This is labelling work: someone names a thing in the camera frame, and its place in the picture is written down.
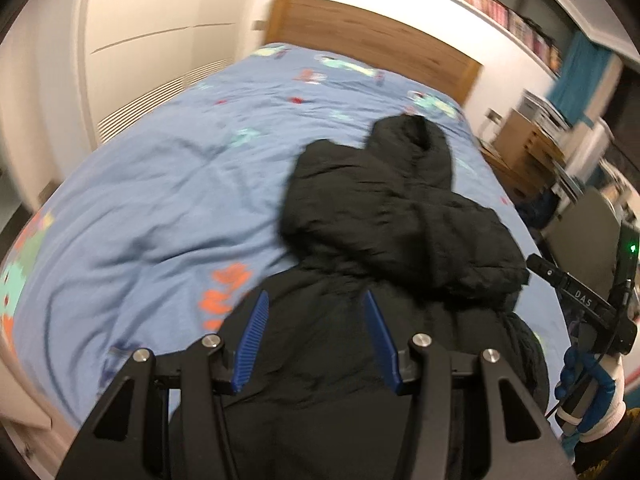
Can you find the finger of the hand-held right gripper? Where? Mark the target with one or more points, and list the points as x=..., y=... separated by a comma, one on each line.
x=555, y=274

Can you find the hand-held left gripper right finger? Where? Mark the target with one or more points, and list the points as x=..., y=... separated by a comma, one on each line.
x=380, y=345

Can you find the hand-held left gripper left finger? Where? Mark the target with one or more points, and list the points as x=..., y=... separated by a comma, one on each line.
x=252, y=340

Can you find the black puffer jacket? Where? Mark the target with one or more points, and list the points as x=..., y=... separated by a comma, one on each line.
x=400, y=210

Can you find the person's right forearm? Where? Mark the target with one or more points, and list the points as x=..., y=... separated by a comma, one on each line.
x=617, y=450

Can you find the person's right hand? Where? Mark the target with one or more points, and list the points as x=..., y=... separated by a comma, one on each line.
x=602, y=385

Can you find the wooden nightstand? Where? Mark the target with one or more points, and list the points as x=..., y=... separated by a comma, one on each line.
x=520, y=150

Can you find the blue printed duvet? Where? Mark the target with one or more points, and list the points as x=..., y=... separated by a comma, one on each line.
x=150, y=185

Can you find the teal curtain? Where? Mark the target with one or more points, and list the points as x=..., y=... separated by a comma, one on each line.
x=582, y=77

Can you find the wooden headboard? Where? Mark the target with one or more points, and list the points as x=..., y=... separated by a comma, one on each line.
x=375, y=40

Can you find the wall socket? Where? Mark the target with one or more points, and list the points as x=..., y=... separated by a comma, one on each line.
x=494, y=116

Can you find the white wall vent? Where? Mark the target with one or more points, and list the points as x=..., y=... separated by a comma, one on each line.
x=160, y=95

